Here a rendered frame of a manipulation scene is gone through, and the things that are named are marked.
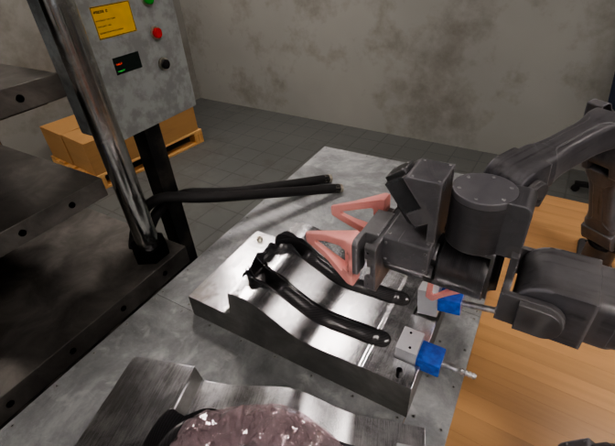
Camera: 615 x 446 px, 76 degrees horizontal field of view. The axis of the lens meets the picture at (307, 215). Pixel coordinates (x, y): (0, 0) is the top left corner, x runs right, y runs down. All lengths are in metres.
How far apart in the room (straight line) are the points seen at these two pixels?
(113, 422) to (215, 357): 0.24
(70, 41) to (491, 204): 0.81
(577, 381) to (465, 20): 2.66
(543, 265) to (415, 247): 0.12
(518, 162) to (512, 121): 2.67
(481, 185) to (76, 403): 0.80
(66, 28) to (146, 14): 0.32
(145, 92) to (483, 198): 0.99
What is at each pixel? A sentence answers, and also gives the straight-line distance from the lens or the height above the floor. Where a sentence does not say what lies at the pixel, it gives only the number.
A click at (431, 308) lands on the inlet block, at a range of 0.79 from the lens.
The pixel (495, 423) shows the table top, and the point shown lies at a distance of 0.83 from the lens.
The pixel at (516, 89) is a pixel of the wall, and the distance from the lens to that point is 3.27.
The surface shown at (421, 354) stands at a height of 0.90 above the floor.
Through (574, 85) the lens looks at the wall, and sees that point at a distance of 3.24.
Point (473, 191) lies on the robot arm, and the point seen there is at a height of 1.30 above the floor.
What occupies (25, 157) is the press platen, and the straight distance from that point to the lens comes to 1.33.
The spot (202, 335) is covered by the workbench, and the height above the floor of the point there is 0.80.
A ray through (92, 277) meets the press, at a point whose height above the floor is 0.78.
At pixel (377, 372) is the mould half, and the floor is 0.89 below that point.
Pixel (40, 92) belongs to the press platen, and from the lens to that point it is 0.99.
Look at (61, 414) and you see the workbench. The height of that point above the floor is 0.80.
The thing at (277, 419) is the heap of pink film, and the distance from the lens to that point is 0.65.
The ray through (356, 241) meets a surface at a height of 1.23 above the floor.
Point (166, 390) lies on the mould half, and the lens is 0.73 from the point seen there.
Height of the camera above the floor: 1.50
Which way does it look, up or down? 36 degrees down
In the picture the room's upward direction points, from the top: 4 degrees counter-clockwise
